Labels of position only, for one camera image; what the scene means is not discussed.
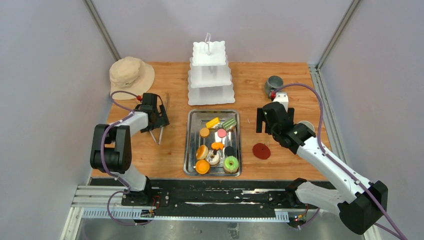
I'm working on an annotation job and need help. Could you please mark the green striped cake slice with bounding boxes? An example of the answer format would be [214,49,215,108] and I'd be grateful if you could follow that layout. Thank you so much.
[221,118,237,131]

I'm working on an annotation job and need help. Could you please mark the tan round biscuit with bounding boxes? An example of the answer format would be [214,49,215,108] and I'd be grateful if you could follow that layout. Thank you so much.
[199,127,211,138]

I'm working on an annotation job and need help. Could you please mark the orange fish cookie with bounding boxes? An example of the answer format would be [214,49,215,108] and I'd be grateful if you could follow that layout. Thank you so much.
[211,142,225,151]

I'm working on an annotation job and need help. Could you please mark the red round coaster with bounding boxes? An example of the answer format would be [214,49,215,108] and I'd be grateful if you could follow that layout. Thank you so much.
[252,143,271,160]

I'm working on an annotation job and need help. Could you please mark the orange glazed donut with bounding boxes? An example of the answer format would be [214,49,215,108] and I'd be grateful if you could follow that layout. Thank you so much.
[195,144,209,160]

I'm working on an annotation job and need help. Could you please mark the beige bucket hat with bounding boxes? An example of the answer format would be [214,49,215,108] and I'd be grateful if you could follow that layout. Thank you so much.
[109,56,155,100]

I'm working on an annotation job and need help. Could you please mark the metal tongs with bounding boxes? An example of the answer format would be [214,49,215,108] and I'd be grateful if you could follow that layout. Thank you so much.
[149,92,171,146]

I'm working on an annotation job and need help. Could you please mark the metal tray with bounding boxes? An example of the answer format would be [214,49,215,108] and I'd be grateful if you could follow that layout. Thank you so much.
[183,109,242,177]

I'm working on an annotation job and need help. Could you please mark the pink macaron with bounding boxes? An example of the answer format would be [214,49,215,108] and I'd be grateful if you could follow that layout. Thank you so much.
[216,128,227,138]

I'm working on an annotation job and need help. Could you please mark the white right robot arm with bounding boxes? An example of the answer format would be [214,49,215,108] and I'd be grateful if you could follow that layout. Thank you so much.
[256,101,388,235]

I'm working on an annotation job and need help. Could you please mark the green glazed donut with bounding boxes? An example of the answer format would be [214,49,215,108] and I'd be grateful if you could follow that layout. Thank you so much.
[223,156,240,173]

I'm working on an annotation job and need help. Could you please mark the white three-tier dessert stand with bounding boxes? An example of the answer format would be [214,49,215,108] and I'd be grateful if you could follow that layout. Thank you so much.
[188,32,236,106]

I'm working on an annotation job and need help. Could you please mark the white chocolate drizzle donut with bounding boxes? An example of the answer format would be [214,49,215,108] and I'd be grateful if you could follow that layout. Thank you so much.
[205,150,221,166]

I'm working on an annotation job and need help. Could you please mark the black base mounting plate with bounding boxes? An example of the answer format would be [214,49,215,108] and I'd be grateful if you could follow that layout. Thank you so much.
[120,178,339,220]

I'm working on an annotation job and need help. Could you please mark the white cup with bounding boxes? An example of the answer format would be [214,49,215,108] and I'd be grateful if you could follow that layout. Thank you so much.
[299,120,315,132]

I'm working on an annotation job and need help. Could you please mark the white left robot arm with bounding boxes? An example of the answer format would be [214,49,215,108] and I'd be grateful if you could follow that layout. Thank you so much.
[89,92,170,207]

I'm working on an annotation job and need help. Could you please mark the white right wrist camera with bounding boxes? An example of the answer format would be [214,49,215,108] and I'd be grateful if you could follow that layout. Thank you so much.
[271,92,289,111]

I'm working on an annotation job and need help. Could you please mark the yellow cake slice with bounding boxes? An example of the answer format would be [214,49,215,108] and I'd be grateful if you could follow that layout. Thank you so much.
[205,117,220,129]

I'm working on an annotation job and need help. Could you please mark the black round cookie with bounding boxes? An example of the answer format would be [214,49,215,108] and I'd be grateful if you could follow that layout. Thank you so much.
[223,146,237,157]

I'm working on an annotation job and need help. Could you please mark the grey metal mug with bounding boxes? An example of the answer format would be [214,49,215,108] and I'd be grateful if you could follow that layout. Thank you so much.
[263,75,284,99]

